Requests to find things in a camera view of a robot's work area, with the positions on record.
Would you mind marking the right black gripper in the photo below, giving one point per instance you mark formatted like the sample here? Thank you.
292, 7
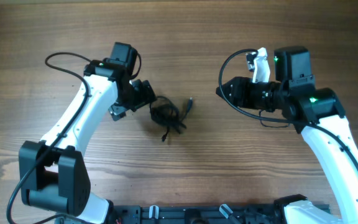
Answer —
240, 93

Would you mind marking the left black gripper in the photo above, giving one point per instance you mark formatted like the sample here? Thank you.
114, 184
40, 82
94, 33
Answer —
145, 96

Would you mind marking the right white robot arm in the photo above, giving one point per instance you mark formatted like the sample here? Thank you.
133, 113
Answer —
284, 97

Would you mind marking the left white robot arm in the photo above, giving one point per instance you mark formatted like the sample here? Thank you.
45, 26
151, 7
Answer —
53, 175

